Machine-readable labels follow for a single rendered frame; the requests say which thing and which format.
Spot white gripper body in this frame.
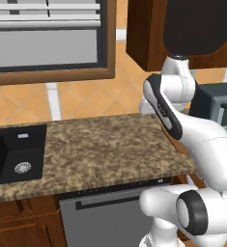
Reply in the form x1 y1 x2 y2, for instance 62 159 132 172
139 96 156 117

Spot dark grey microwave oven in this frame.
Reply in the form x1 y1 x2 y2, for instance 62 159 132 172
188 82 227 130

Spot dark panelled cupboard door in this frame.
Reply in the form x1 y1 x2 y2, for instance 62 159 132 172
146 0 227 71

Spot wooden framed window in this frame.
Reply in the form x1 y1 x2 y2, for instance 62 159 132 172
0 0 117 87

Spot grey dishwasher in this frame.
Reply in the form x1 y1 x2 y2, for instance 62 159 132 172
58 176 174 247

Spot black sink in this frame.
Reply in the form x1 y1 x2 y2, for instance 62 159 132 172
0 123 48 186

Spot white window blinds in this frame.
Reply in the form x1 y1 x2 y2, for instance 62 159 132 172
0 0 101 32

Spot brown base cupboard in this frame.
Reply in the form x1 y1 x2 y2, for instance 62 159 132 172
0 194 68 247

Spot brown wall cupboard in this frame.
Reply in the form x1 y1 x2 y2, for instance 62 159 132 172
126 0 227 72

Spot dark dishwasher handle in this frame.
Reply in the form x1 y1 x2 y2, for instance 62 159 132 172
74 192 146 211

